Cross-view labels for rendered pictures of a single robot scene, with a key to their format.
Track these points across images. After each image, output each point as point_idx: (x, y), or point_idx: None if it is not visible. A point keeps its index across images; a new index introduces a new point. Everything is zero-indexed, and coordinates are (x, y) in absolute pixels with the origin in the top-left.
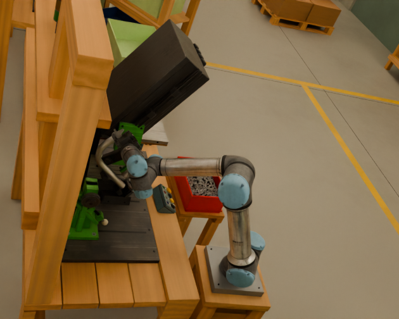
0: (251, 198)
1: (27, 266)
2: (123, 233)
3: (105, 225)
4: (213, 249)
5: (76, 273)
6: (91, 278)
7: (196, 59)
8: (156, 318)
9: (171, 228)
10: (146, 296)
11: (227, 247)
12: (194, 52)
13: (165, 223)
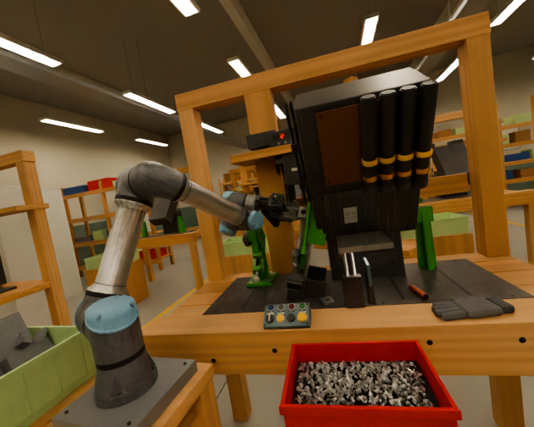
0: (116, 191)
1: (241, 274)
2: (247, 296)
3: (261, 289)
4: (182, 365)
5: (224, 285)
6: (215, 291)
7: (328, 96)
8: None
9: (239, 324)
10: (176, 311)
11: (170, 386)
12: (363, 90)
13: (248, 321)
